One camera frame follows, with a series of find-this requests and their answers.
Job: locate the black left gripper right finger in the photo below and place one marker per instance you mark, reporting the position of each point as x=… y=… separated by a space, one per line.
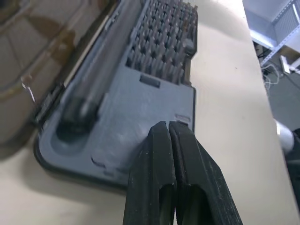
x=201 y=182

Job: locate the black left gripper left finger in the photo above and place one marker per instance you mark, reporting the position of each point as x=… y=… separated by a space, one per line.
x=150 y=164

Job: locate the grey screwdriver bit case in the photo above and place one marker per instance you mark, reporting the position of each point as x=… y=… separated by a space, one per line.
x=131 y=100

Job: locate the clear plastic case lid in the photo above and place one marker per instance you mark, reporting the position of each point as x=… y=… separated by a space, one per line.
x=35 y=51

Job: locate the grey metal shelf rack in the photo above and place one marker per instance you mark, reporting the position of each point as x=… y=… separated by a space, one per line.
x=276 y=25

